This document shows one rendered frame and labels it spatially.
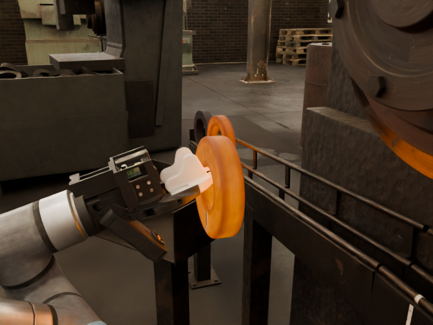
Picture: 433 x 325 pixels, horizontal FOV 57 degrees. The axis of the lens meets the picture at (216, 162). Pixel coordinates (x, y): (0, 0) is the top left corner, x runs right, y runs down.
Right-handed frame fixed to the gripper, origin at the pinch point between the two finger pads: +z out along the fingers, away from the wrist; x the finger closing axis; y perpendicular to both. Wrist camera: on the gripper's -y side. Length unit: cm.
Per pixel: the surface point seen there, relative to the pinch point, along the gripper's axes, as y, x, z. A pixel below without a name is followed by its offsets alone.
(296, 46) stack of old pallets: -154, 869, 478
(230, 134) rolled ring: -17, 63, 22
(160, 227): -22.3, 32.2, -9.8
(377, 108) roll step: 5.1, -10.0, 21.9
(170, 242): -22.0, 23.5, -9.0
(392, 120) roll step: 4.1, -13.1, 21.7
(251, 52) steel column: -90, 619, 258
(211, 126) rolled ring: -16, 74, 20
